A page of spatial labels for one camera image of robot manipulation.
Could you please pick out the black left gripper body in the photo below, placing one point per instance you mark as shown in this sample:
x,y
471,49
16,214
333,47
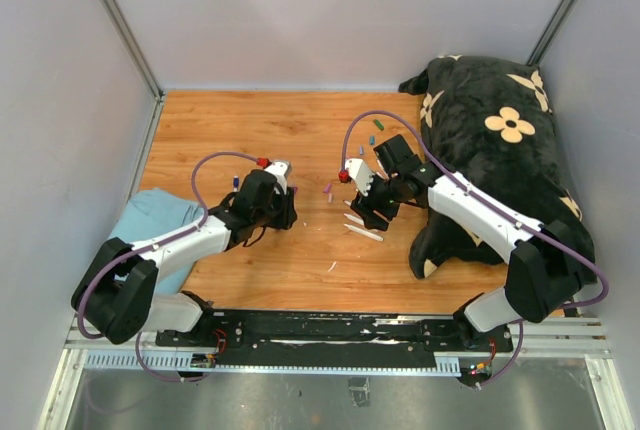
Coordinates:
x,y
271,216

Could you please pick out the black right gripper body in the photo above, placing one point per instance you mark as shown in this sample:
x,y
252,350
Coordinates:
x,y
384,197

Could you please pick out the beige cap marker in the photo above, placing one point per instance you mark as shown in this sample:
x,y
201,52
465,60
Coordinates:
x,y
363,232

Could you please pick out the pink cap marker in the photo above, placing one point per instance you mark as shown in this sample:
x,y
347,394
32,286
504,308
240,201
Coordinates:
x,y
354,219

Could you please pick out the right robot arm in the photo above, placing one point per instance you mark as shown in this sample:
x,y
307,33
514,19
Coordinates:
x,y
545,269

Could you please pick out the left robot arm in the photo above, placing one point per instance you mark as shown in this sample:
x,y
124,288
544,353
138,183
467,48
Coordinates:
x,y
118,296

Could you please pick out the light blue cloth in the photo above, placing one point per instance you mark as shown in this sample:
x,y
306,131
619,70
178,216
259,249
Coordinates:
x,y
151,213

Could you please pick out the black floral pillow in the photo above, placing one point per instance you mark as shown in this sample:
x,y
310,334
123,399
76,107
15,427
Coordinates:
x,y
491,120

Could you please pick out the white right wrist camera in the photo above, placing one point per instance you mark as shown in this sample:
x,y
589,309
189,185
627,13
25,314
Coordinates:
x,y
356,170

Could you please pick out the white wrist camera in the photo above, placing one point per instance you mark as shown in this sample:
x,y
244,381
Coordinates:
x,y
356,170
281,169

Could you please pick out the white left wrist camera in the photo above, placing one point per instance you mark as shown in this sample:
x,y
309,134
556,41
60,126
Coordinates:
x,y
281,169

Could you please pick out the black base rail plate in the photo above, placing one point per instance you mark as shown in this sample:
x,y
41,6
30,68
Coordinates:
x,y
321,340

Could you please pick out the aluminium frame rails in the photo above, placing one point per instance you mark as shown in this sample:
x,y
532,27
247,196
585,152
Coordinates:
x,y
559,375

